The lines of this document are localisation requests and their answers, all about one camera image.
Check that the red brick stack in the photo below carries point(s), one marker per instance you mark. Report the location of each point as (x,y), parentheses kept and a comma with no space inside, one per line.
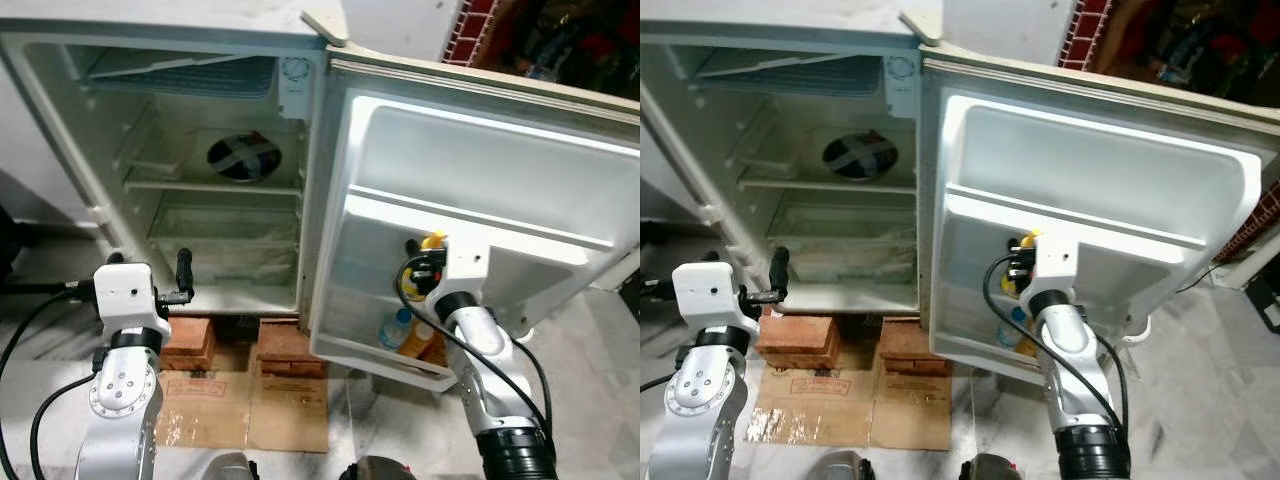
(188,343)
(912,348)
(800,340)
(292,350)

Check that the grey robot leg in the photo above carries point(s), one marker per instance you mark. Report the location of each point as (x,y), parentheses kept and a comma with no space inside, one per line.
(378,470)
(848,468)
(990,470)
(230,468)

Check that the small black box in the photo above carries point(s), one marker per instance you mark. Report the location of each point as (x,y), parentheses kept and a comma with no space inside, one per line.
(1272,312)

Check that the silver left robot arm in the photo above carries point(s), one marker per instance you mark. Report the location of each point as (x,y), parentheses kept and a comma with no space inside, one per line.
(125,400)
(705,400)

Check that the grey robot left leg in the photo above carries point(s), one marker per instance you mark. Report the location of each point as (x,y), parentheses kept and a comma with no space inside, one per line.
(230,468)
(848,468)

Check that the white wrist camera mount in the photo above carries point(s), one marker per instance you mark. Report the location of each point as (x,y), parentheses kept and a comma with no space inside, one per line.
(1058,265)
(710,293)
(125,295)
(468,268)

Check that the clear crisper drawer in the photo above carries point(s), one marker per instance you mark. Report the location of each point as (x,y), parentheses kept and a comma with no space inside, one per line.
(845,238)
(230,240)

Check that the white fridge body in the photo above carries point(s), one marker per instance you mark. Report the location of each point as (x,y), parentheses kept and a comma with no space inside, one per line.
(780,15)
(150,15)

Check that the grey robot right leg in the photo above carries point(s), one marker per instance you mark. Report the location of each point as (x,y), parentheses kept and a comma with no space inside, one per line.
(990,470)
(378,470)

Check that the clear bottle with blue label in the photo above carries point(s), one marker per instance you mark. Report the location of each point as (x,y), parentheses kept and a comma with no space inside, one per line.
(395,328)
(1016,325)

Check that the clear freezer compartment flap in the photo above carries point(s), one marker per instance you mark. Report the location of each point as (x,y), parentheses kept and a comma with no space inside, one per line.
(200,75)
(810,72)

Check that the white fridge door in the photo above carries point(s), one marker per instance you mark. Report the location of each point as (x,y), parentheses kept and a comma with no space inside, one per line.
(480,150)
(1100,150)

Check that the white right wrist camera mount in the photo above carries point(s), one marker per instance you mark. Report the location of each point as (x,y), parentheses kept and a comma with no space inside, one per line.
(1058,265)
(468,268)

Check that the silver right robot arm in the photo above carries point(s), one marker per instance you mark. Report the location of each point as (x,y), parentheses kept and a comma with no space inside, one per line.
(1075,370)
(490,380)

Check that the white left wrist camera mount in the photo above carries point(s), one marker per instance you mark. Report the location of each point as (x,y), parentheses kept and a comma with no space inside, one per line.
(710,293)
(125,295)

